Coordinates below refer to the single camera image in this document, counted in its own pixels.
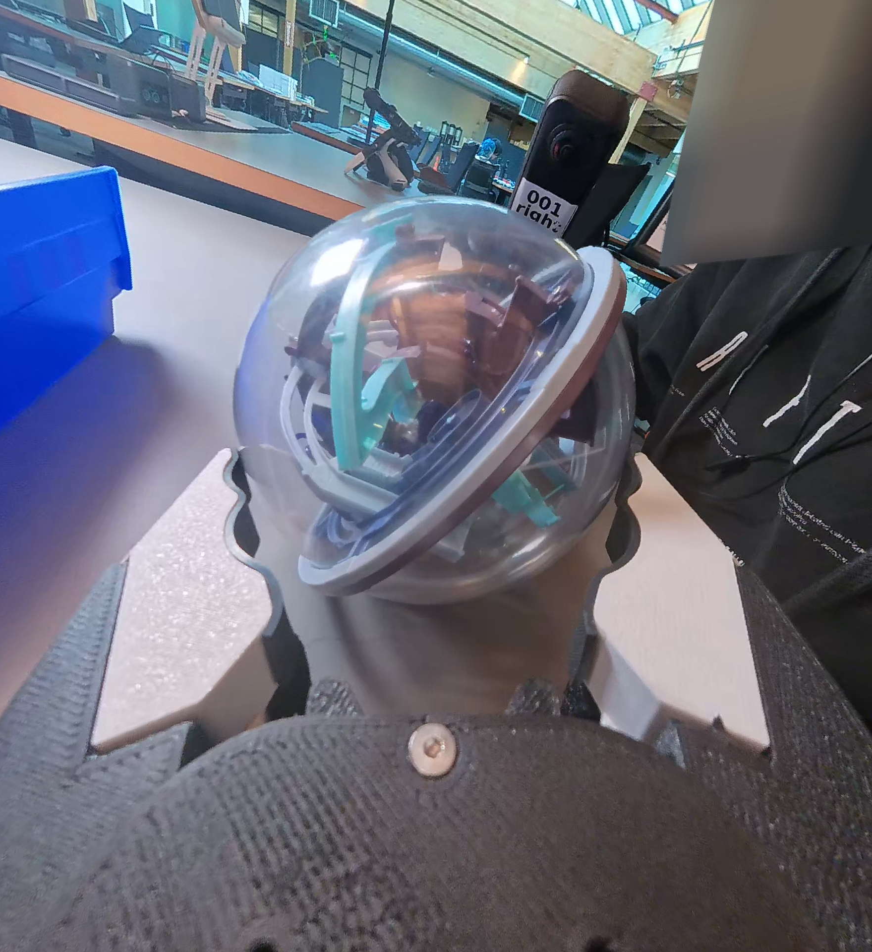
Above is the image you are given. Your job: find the blue plastic bin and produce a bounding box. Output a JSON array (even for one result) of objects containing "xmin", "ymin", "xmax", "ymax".
[{"xmin": 0, "ymin": 164, "xmax": 133, "ymax": 465}]

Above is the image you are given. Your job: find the clear plastic maze ball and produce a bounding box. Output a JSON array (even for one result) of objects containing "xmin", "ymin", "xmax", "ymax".
[{"xmin": 233, "ymin": 197, "xmax": 639, "ymax": 605}]

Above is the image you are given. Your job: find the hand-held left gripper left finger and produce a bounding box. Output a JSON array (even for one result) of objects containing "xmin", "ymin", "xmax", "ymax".
[{"xmin": 90, "ymin": 447, "xmax": 312, "ymax": 754}]

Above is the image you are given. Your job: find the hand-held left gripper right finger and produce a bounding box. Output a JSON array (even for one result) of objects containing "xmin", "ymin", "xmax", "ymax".
[{"xmin": 576, "ymin": 454, "xmax": 773, "ymax": 754}]

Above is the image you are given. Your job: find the long wooden table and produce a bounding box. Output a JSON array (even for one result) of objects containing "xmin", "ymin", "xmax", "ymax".
[{"xmin": 0, "ymin": 66, "xmax": 395, "ymax": 227}]

